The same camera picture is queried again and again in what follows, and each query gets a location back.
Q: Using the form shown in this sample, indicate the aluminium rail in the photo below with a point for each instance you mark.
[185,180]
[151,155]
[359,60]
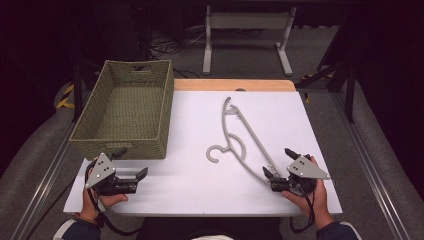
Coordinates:
[43,186]
[373,166]

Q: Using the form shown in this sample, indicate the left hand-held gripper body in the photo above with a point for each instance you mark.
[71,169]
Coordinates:
[100,170]

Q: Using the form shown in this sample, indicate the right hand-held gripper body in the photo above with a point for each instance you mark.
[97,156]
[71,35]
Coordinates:
[305,170]

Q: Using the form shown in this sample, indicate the green woven basket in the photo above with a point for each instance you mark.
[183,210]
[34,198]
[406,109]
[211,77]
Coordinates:
[131,111]

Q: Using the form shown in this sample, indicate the yellow black hazard tape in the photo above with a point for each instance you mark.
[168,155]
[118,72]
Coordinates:
[66,96]

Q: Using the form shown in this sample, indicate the grey metal desk frame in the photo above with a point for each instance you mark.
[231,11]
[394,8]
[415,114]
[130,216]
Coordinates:
[246,20]

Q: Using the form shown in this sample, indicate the person's left hand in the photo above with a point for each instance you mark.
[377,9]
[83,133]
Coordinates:
[107,201]

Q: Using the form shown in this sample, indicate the grey plastic clothes hanger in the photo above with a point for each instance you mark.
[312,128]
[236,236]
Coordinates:
[234,151]

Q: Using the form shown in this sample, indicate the black metal stand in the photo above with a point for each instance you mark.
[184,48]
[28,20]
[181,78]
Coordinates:
[77,90]
[348,90]

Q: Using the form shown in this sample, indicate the person's right hand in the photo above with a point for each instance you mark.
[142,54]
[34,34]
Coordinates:
[320,196]

